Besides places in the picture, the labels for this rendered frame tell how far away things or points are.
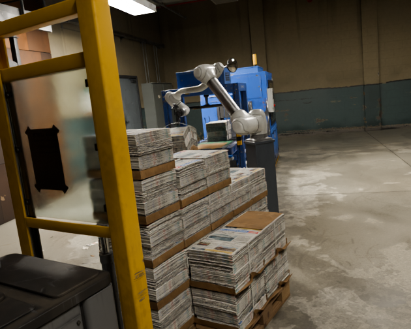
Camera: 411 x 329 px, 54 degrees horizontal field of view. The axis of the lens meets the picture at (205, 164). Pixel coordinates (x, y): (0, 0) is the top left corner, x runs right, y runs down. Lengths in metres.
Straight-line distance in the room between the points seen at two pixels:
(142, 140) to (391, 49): 10.86
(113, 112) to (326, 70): 10.86
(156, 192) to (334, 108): 10.42
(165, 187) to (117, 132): 0.63
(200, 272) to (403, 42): 10.82
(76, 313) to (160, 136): 0.95
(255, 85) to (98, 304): 5.85
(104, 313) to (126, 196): 0.45
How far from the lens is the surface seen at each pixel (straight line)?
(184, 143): 3.60
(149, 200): 2.06
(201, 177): 2.42
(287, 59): 12.25
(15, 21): 2.01
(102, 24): 1.64
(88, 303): 1.65
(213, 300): 2.38
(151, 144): 2.05
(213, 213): 2.56
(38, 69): 1.91
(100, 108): 1.62
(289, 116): 12.25
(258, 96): 7.11
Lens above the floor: 1.43
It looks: 9 degrees down
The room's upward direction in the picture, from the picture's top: 6 degrees counter-clockwise
